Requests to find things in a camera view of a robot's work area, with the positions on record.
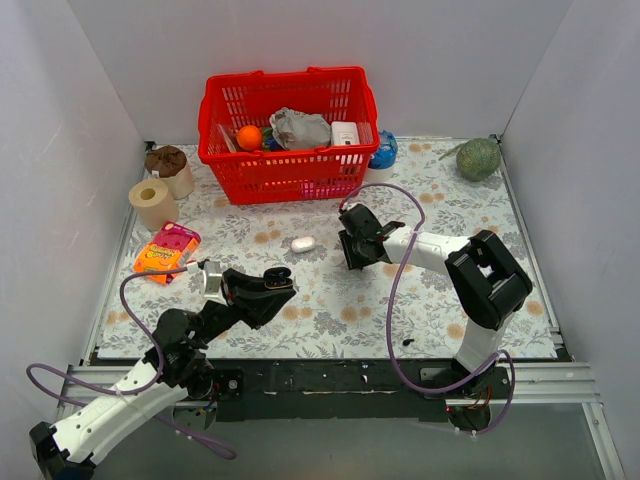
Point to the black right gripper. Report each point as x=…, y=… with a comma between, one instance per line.
x=360, y=239

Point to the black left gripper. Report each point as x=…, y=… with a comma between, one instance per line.
x=242, y=293

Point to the black earbud charging case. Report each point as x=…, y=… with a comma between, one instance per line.
x=277, y=278

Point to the white earbud charging case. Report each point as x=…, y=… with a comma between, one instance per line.
x=303, y=244

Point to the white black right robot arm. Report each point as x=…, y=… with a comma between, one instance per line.
x=489, y=282

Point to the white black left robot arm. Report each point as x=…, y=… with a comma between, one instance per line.
x=173, y=369

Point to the floral patterned table mat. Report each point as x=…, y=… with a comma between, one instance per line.
x=337, y=312

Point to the blue white wipes canister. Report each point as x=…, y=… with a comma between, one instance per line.
x=381, y=165

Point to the orange pink candy box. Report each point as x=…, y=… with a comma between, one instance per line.
x=169, y=250

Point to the white small box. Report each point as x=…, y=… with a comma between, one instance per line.
x=344, y=133

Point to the red plastic shopping basket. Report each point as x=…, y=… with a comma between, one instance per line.
x=274, y=174

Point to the beige toilet paper roll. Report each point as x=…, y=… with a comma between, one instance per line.
x=153, y=203

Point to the crumpled grey paper bag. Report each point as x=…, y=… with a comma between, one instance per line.
x=295, y=130

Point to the green netted melon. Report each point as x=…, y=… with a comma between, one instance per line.
x=476, y=159

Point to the brown topped paper roll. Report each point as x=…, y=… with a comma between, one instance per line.
x=170, y=165

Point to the orange fruit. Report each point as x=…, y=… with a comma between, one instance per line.
x=249, y=138

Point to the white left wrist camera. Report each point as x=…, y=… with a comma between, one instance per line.
x=211, y=278

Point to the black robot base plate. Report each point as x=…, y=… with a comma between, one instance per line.
x=285, y=389

